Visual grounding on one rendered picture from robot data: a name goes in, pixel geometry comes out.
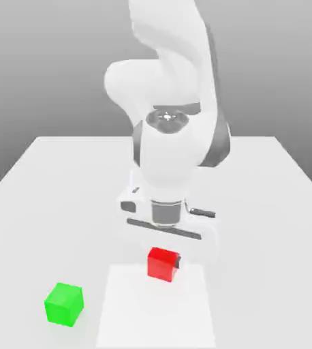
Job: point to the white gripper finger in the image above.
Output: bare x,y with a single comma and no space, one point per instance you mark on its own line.
178,261

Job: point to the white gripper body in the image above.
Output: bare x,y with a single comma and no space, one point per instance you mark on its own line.
172,231

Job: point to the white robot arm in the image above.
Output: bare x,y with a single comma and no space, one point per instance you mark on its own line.
169,152

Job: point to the small red cube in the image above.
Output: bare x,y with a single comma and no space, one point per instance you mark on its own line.
160,265

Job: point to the small green cube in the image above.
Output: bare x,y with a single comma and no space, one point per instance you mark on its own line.
63,305

